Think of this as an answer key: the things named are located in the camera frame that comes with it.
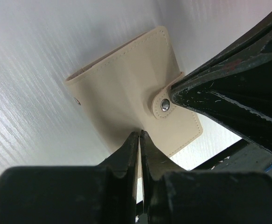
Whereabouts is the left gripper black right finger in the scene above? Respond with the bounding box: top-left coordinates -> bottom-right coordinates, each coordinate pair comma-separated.
139,131 -> 272,224

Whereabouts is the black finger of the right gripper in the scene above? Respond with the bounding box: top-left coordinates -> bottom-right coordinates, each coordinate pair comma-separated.
170,11 -> 272,152

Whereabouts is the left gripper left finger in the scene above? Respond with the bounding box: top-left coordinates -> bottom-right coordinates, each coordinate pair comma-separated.
0,132 -> 139,224

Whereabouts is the beige card holder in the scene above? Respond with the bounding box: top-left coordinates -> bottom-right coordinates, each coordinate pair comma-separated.
63,25 -> 203,180

